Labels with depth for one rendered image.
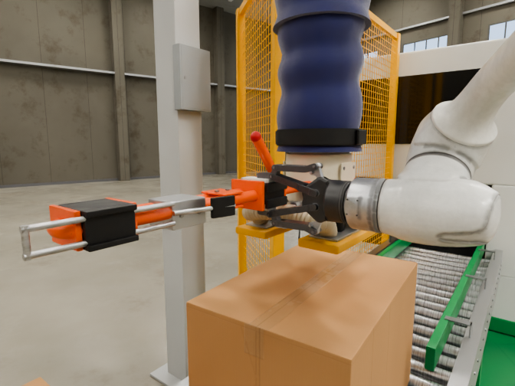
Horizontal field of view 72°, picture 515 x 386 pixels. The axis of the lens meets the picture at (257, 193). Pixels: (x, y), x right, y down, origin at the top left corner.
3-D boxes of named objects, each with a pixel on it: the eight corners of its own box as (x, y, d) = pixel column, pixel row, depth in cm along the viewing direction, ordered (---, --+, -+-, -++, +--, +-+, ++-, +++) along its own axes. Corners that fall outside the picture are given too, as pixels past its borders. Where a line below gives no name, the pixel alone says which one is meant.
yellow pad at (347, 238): (358, 220, 106) (359, 204, 105) (392, 224, 100) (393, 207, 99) (296, 246, 80) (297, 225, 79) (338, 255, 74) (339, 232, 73)
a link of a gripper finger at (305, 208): (324, 199, 67) (326, 207, 67) (277, 209, 73) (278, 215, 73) (315, 202, 63) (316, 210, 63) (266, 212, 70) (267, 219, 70)
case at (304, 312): (300, 341, 138) (302, 241, 132) (409, 379, 116) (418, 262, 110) (190, 452, 89) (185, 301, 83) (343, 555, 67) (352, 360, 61)
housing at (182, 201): (181, 217, 63) (180, 193, 63) (208, 223, 59) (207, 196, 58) (147, 225, 58) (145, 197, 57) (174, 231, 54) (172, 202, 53)
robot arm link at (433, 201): (382, 251, 58) (401, 196, 66) (494, 271, 49) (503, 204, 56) (370, 205, 52) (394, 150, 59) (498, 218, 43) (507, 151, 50)
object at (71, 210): (110, 229, 54) (109, 197, 53) (139, 237, 49) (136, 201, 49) (51, 241, 47) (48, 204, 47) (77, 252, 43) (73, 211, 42)
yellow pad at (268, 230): (303, 212, 118) (303, 197, 117) (331, 216, 112) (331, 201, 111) (234, 233, 92) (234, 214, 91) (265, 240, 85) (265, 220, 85)
